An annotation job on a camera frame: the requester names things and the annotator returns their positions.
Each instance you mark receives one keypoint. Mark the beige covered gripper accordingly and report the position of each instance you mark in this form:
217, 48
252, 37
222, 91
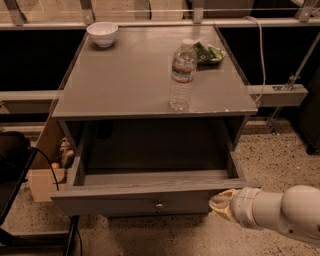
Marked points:
244, 207

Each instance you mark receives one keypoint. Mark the grey top drawer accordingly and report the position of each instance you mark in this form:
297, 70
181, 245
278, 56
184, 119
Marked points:
150, 167

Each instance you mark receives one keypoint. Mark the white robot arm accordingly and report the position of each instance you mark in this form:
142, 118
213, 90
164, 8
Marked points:
294, 213

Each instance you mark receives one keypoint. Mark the grey wooden drawer cabinet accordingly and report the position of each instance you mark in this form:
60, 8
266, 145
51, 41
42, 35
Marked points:
218, 93

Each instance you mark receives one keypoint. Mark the green chip bag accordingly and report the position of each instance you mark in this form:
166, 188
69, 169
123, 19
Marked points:
210, 55

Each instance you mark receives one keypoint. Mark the clear plastic water bottle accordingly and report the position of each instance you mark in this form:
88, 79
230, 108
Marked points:
183, 68

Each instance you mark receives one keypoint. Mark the toy items in box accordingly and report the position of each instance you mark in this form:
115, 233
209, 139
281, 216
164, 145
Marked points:
65, 155

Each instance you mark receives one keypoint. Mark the cardboard box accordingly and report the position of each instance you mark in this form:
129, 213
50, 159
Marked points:
43, 180

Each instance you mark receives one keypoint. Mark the white ceramic bowl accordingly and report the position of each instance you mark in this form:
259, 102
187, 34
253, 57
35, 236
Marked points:
102, 34

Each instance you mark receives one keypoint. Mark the black chair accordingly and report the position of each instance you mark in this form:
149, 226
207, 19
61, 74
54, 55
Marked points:
16, 158

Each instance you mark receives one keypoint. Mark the metal railing frame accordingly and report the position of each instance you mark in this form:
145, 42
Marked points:
160, 16

